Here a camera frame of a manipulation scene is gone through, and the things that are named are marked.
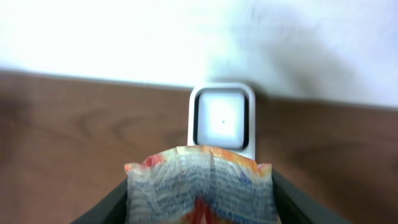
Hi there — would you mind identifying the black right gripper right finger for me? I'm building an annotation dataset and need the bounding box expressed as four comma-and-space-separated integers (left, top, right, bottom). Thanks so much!
272, 169, 350, 224

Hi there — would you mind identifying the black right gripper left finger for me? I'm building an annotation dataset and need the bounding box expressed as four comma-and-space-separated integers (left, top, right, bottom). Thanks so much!
71, 179, 127, 224

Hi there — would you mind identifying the orange Kleenex tissue pack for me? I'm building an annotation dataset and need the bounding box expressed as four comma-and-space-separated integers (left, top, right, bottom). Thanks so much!
124, 146, 281, 223

